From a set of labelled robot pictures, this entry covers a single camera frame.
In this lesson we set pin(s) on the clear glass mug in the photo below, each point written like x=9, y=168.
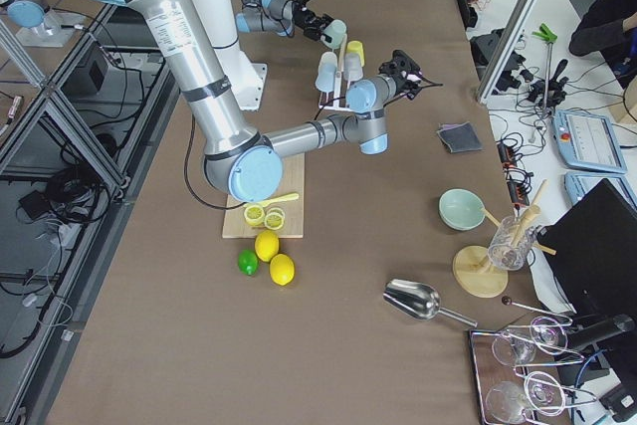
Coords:
x=510, y=247

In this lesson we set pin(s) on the lemon slice lower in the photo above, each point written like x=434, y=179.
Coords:
x=274, y=219

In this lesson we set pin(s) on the wine glass upper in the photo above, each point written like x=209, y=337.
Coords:
x=518, y=345

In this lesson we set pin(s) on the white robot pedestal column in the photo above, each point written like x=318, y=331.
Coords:
x=247, y=79

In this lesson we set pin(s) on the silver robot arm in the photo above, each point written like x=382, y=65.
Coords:
x=282, y=17
x=238, y=159

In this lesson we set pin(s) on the white wire cup holder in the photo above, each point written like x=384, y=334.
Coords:
x=335, y=100

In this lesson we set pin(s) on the wooden cutting board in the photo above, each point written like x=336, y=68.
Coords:
x=234, y=225

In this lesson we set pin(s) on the green grabber tool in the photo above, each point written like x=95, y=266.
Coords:
x=544, y=33

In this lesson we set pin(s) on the mint green bowl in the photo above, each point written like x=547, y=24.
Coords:
x=461, y=209

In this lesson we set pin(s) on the teal green plastic cup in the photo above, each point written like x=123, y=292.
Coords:
x=337, y=30

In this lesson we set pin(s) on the wooden mug tree stand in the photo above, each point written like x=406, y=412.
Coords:
x=472, y=267

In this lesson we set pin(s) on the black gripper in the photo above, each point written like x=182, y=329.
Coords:
x=302, y=19
x=401, y=81

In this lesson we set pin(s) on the light blue cup on holder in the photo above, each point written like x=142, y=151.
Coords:
x=325, y=79

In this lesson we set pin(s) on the person in black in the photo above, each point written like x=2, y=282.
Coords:
x=609, y=27

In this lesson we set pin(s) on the grey cup on holder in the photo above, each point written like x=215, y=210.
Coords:
x=352, y=68

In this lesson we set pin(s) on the grey folded cloth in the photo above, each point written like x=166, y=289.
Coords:
x=459, y=137

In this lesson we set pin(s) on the black power strip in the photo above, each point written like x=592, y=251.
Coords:
x=517, y=180

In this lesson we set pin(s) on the wine glass lower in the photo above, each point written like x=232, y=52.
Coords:
x=538, y=396

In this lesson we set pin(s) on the metal scoop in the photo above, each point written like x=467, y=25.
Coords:
x=420, y=301

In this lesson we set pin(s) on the blue teach pendant upper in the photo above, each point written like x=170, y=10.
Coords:
x=587, y=141

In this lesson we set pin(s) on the blue teach pendant lower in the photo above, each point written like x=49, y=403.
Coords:
x=578, y=183

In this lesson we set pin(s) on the aluminium frame post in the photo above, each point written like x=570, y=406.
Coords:
x=504, y=49

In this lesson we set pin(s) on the black monitor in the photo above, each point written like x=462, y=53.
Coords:
x=595, y=260

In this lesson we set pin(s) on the white cup on holder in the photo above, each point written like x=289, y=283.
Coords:
x=328, y=59

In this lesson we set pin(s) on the yellow lemon upper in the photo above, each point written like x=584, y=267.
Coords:
x=267, y=245

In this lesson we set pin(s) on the lemon slice upper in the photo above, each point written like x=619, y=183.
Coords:
x=254, y=215

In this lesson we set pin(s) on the lemon slice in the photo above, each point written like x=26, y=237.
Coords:
x=254, y=215
x=274, y=219

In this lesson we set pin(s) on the wine glass rack tray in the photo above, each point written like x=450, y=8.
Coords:
x=487, y=371

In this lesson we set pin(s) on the green lime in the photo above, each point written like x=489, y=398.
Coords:
x=248, y=262

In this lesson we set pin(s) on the yellow cup on holder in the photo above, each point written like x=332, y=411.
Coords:
x=356, y=47

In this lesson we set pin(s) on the yellow lemon lower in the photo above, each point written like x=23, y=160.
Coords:
x=282, y=269

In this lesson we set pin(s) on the blue teach pendant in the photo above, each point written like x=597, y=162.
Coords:
x=578, y=183
x=587, y=141

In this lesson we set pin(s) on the yellow lemon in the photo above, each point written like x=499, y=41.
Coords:
x=282, y=269
x=267, y=245

